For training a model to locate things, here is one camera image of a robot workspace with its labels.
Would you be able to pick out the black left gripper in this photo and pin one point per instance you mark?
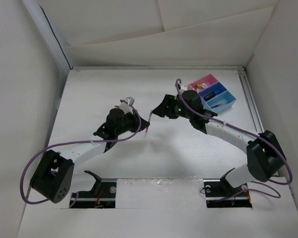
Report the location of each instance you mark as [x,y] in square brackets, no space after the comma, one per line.
[134,119]

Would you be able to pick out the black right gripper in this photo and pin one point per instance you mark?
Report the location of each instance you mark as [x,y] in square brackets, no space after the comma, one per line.
[162,110]

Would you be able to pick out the pink gel pen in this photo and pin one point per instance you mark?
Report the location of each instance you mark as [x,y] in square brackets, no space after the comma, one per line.
[149,119]

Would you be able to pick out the white eraser with label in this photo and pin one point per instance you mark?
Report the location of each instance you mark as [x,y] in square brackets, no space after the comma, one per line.
[204,85]

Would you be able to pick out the purple cap black highlighter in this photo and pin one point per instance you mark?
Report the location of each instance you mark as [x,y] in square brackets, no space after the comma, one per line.
[210,96]

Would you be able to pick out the orange gel pen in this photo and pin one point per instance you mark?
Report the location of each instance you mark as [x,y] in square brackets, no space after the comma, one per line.
[217,105]

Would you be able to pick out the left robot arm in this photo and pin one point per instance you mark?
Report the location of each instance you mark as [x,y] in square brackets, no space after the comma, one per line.
[53,176]

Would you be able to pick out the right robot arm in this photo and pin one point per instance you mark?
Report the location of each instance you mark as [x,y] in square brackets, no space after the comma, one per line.
[263,152]

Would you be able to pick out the pink storage bin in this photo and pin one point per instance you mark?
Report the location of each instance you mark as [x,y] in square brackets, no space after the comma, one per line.
[208,79]

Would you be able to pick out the dark blue storage bin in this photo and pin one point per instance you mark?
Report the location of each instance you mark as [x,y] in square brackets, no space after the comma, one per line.
[212,91]

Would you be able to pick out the light blue storage bin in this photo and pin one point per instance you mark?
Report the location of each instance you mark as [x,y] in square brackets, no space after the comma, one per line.
[225,97]

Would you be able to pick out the white foam board front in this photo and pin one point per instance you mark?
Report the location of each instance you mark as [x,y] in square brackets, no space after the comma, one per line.
[161,208]

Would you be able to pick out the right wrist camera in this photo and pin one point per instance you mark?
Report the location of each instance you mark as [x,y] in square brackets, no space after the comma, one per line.
[180,88]

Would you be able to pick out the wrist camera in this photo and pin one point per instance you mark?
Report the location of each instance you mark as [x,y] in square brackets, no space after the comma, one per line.
[127,104]
[180,88]

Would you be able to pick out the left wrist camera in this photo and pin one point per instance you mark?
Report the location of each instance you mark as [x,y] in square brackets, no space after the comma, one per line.
[127,104]

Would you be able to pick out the aluminium rail right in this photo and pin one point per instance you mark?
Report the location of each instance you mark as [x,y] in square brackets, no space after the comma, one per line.
[250,99]

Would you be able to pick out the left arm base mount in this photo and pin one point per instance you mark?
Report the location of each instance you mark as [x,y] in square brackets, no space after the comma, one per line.
[101,196]

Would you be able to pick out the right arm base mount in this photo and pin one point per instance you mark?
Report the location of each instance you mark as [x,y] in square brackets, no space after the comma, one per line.
[218,194]

